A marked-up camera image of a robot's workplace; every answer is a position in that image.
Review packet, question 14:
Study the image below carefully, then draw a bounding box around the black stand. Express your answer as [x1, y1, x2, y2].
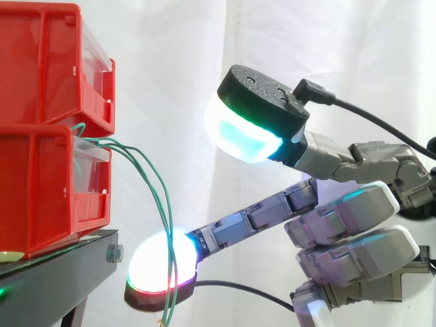
[0, 228, 124, 327]

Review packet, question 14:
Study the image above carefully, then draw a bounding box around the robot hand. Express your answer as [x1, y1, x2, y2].
[123, 64, 436, 327]

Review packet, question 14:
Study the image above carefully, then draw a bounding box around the thin black cable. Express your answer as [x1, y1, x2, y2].
[292, 78, 436, 157]
[192, 280, 296, 313]

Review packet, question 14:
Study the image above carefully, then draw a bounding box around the green cable bundle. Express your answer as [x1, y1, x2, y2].
[71, 122, 179, 325]

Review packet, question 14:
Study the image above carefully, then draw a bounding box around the red bin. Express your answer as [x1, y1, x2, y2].
[0, 123, 112, 260]
[0, 3, 116, 134]

